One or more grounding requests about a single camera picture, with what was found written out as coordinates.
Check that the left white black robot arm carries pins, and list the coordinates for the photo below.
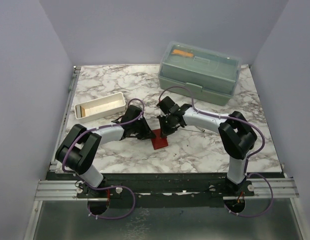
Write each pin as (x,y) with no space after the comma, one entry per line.
(78,149)

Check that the red leather card holder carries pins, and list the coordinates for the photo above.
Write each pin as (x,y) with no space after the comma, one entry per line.
(157,141)

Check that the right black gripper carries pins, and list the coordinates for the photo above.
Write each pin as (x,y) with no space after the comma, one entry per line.
(165,132)

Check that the green plastic toolbox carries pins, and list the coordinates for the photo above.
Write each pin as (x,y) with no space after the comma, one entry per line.
(211,76)

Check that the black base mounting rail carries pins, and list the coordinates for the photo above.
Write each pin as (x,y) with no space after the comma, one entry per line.
(158,190)

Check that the white rectangular plastic tray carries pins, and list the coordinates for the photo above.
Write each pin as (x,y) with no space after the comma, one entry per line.
(101,107)

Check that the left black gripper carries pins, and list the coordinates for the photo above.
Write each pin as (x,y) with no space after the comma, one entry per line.
(147,133)

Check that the orange handled tool in toolbox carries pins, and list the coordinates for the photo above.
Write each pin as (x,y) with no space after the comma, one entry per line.
(182,53)

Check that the yellow black handled screwdriver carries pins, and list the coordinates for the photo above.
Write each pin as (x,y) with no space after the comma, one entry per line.
(194,130)

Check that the stack of cards in tray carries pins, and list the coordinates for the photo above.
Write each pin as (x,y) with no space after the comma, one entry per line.
(82,111)

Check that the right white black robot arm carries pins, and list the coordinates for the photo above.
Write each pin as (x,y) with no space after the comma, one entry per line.
(237,136)

